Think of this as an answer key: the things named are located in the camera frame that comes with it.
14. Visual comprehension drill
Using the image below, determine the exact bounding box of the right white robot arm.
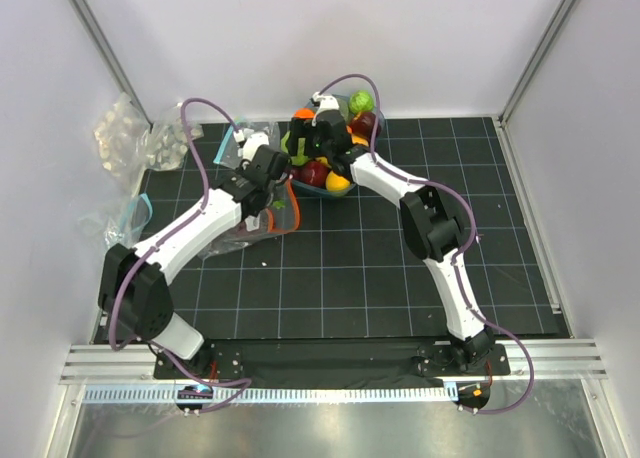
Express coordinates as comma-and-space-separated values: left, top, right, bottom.
286, 109, 495, 374

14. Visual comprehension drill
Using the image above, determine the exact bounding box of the large green cabbage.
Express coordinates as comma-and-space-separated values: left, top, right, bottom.
280, 131, 310, 167

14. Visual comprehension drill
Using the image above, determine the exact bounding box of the bag of white pieces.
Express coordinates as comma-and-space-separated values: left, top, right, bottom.
145, 103, 190, 172
93, 93, 150, 195

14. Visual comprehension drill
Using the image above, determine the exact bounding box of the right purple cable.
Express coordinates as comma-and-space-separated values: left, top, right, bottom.
317, 72, 536, 414

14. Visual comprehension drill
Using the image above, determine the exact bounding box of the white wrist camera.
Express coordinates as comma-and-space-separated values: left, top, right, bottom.
311, 92, 340, 126
239, 132, 270, 161

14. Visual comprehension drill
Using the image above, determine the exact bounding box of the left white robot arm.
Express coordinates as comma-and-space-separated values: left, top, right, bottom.
98, 145, 291, 378

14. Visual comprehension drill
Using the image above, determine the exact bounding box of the orange fruit left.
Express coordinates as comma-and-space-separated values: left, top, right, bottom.
293, 108, 315, 120

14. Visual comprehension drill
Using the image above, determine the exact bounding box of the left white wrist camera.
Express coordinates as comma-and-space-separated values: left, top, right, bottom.
239, 132, 270, 161

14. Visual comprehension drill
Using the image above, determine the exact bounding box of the grey green melon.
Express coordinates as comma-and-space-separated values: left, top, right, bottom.
336, 97, 350, 122

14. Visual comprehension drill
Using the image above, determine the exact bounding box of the dark red plum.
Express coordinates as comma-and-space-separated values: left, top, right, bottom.
349, 111, 376, 138

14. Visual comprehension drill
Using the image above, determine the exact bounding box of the yellow fruit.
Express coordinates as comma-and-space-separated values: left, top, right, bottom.
351, 134, 369, 146

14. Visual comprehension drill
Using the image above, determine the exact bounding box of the clear bag with orange zipper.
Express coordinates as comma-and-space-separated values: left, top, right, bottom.
198, 180, 301, 259

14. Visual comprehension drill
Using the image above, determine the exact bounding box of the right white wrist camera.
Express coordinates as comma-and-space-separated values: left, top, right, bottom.
311, 92, 340, 126

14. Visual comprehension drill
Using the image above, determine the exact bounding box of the aluminium cable rail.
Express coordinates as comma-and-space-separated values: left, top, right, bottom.
82, 383, 458, 405

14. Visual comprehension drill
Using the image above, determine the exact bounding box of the crumpled clear bag blue zipper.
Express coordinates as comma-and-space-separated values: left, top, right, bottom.
76, 192, 153, 289

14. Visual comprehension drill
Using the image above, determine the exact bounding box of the yellow lemon front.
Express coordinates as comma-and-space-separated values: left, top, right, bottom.
325, 171, 351, 193

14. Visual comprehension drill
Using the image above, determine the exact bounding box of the red apple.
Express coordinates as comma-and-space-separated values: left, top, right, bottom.
299, 161, 330, 188

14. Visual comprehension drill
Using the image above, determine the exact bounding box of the small green cabbage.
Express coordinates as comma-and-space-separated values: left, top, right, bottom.
348, 90, 375, 115

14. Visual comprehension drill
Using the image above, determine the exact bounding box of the clear bag with blue zipper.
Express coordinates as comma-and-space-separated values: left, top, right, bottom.
213, 120, 280, 169

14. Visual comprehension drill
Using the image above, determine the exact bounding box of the black grid mat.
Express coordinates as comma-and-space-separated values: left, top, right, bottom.
170, 117, 568, 339

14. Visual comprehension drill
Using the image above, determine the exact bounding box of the teal fruit bowl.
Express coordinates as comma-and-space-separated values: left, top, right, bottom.
293, 95, 384, 198

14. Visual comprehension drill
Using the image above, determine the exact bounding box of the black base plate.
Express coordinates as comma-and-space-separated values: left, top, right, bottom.
186, 337, 511, 390

